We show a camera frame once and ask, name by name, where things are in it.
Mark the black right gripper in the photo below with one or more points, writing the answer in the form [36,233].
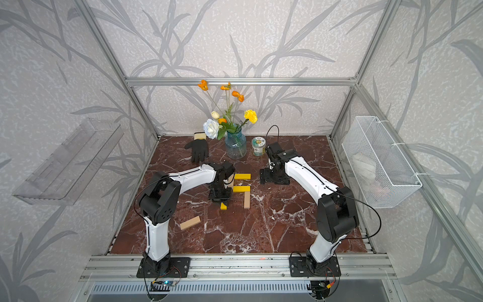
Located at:
[264,177]

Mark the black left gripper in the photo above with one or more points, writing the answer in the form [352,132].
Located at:
[225,200]

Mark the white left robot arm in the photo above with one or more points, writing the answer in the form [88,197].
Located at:
[159,201]

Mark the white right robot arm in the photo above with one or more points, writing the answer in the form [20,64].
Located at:
[337,215]

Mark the blue glass vase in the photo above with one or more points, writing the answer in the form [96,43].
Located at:
[235,143]

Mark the black and yellow work glove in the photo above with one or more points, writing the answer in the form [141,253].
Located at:
[199,148]

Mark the small green-lidded can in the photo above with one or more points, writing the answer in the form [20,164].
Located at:
[258,145]

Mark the artificial flower bouquet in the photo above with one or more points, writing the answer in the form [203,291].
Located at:
[223,120]

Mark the white cloth in basket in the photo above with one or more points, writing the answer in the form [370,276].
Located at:
[365,168]

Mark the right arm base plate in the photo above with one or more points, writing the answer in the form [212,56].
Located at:
[315,266]

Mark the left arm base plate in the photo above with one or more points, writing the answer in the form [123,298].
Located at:
[168,267]

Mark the white wire mesh basket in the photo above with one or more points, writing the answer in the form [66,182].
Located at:
[369,136]

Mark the aluminium front rail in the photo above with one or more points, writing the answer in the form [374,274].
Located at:
[244,267]

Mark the clear plastic wall shelf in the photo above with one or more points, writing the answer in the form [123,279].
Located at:
[63,177]

